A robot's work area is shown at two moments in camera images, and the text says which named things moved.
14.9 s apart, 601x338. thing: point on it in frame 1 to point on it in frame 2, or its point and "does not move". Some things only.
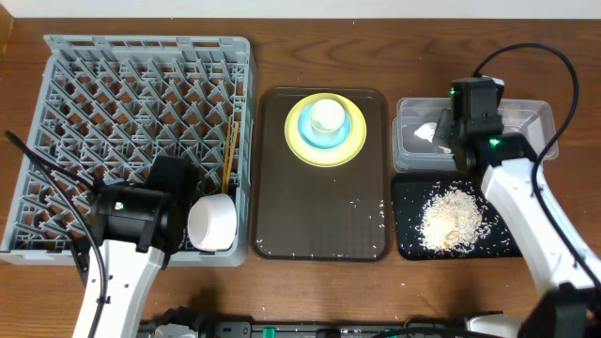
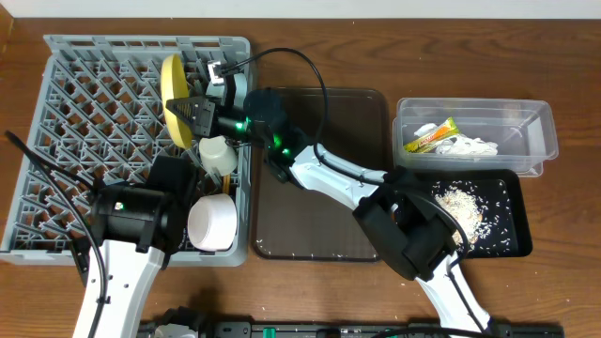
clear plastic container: (415, 147) does not move
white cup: (327, 115) to (218, 155)
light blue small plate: (307, 134) to (240, 84)
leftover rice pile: (452, 219) does not move
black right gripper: (444, 130) to (207, 115)
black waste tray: (447, 216) does not move
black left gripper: (177, 207) does not move
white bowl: (212, 222) does not move
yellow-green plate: (326, 158) to (175, 86)
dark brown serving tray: (304, 212) does not move
